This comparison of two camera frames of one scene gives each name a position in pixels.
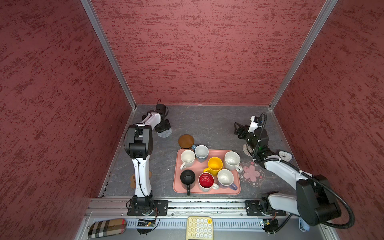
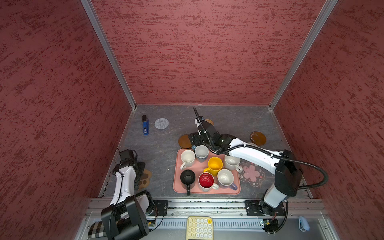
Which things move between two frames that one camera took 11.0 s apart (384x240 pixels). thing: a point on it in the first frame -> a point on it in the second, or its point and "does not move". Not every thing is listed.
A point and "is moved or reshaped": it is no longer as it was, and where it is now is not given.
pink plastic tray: (211, 177) does not move
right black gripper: (244, 129) -> (194, 138)
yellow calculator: (199, 228) does not move
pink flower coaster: (250, 173) does not move
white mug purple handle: (225, 178) does not move
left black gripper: (167, 126) -> (141, 166)
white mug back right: (232, 160) does not move
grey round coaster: (165, 133) is moved or reshaped
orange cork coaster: (245, 151) is moved or reshaped
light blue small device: (303, 225) does not move
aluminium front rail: (118, 207) does not move
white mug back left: (187, 157) does not move
